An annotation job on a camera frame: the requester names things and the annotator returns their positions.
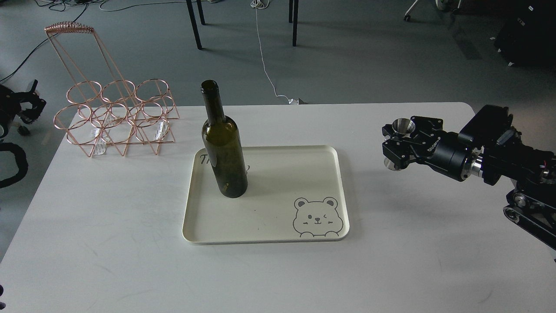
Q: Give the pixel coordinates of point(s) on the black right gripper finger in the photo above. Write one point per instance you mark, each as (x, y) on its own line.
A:
(397, 154)
(389, 132)

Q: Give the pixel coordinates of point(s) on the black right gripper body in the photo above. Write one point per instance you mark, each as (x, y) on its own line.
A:
(430, 145)

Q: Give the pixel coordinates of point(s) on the steel double jigger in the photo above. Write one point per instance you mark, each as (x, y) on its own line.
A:
(405, 127)

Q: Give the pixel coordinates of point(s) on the dark green wine bottle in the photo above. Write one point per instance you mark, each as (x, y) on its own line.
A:
(221, 138)

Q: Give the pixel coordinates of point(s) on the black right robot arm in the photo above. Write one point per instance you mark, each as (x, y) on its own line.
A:
(488, 147)

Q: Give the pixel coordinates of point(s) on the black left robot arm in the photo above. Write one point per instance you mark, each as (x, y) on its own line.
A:
(28, 106)

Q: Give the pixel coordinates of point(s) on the cream bear serving tray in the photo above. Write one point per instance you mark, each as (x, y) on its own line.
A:
(294, 194)

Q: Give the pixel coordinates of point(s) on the dark equipment box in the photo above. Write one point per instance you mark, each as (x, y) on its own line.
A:
(528, 36)

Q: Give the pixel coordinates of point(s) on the black table leg right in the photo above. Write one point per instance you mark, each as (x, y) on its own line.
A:
(293, 7)

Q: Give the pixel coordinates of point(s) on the black table leg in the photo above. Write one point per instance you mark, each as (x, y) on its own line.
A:
(293, 7)
(193, 20)

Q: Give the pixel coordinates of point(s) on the black table leg left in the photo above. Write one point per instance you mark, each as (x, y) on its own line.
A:
(193, 20)

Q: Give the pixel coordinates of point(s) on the rose gold wire bottle rack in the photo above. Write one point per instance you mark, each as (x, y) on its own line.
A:
(117, 114)

